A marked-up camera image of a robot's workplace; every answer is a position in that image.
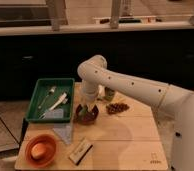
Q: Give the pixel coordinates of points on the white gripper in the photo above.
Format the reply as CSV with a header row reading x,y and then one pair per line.
x,y
88,99

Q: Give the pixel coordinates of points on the green pepper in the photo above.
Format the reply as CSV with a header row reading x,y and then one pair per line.
x,y
84,111

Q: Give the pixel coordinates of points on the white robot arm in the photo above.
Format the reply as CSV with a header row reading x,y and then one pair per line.
x,y
168,98

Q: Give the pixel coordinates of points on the purple bowl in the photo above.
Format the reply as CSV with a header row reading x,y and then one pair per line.
x,y
87,119

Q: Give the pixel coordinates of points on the orange bowl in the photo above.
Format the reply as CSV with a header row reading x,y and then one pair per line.
x,y
49,156

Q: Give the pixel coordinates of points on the dark green cup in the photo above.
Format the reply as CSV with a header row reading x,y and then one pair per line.
x,y
109,94

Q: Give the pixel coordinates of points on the white spatula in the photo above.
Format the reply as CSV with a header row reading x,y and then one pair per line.
x,y
59,101

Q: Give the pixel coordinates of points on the bunch of brown grapes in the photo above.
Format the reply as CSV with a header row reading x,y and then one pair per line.
x,y
114,108

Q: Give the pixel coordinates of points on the grey sponge in tray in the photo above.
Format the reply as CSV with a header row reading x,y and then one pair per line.
x,y
54,114

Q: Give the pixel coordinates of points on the green plastic tray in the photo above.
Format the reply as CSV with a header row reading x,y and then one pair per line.
x,y
41,89

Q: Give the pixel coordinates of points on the metal fork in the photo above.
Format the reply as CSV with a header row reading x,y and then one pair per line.
x,y
50,92

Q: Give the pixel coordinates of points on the grey folded cloth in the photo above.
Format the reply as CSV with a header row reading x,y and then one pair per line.
x,y
64,131

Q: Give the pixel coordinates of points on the wooden block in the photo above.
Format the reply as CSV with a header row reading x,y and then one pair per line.
x,y
80,151

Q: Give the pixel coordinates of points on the orange fruit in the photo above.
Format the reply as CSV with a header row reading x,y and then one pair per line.
x,y
38,151

